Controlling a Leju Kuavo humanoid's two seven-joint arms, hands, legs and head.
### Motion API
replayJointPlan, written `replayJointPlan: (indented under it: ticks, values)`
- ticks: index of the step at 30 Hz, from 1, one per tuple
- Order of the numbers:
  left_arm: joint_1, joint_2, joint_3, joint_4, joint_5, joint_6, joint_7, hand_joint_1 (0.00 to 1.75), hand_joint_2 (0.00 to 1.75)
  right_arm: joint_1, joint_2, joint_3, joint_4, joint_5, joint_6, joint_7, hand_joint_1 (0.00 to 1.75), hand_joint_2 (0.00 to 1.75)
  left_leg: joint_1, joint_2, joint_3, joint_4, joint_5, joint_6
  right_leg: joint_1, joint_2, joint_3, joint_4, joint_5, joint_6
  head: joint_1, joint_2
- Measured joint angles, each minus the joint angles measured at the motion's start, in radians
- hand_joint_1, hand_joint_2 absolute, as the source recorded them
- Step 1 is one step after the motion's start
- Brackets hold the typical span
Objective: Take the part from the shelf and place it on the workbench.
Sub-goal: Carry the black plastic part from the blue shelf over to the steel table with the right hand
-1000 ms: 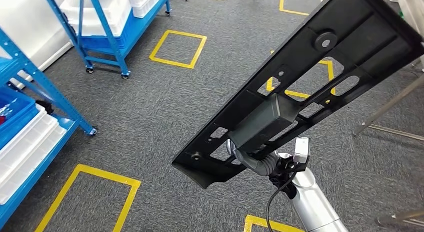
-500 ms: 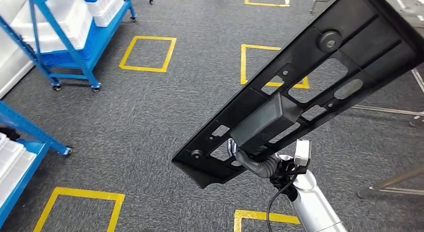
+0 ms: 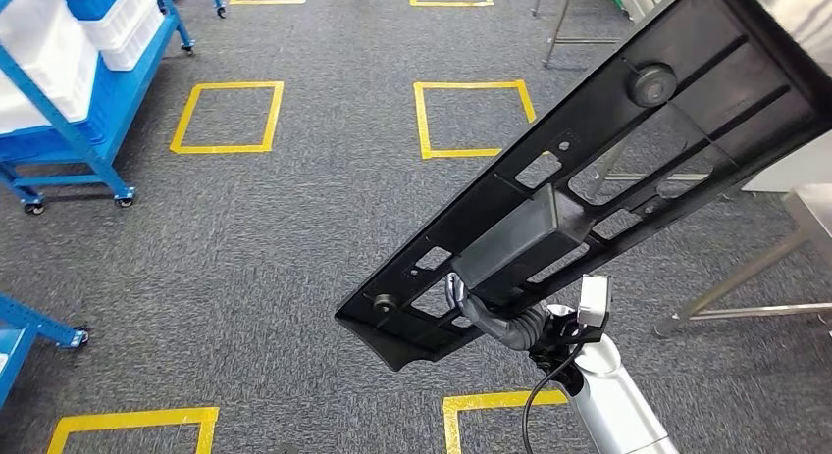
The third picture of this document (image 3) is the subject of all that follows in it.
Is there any blue shelf rack on castors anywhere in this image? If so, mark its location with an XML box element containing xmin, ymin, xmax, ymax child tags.
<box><xmin>0</xmin><ymin>0</ymin><xmax>196</xmax><ymax>217</ymax></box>

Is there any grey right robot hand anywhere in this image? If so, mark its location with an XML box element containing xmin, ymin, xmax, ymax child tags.
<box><xmin>444</xmin><ymin>272</ymin><xmax>519</xmax><ymax>349</ymax></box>

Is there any black plastic frame part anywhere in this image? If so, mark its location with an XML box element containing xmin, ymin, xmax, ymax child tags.
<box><xmin>335</xmin><ymin>0</ymin><xmax>832</xmax><ymax>373</ymax></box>

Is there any yellow floor tape square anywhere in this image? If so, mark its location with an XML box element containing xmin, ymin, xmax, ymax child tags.
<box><xmin>45</xmin><ymin>406</ymin><xmax>221</xmax><ymax>454</ymax></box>
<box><xmin>442</xmin><ymin>389</ymin><xmax>571</xmax><ymax>454</ymax></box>

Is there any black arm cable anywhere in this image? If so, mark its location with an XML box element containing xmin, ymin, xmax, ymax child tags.
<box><xmin>521</xmin><ymin>338</ymin><xmax>588</xmax><ymax>454</ymax></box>

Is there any steel frame stand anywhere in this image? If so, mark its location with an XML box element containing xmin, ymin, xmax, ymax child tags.
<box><xmin>531</xmin><ymin>0</ymin><xmax>629</xmax><ymax>70</ymax></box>

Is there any white cabinet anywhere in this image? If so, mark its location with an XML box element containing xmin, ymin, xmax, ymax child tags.
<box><xmin>741</xmin><ymin>128</ymin><xmax>832</xmax><ymax>194</ymax></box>

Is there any steel table with stretchers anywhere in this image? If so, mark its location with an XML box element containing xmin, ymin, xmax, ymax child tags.
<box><xmin>654</xmin><ymin>182</ymin><xmax>832</xmax><ymax>340</ymax></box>

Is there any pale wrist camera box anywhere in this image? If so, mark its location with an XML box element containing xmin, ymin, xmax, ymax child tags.
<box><xmin>577</xmin><ymin>274</ymin><xmax>613</xmax><ymax>329</ymax></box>

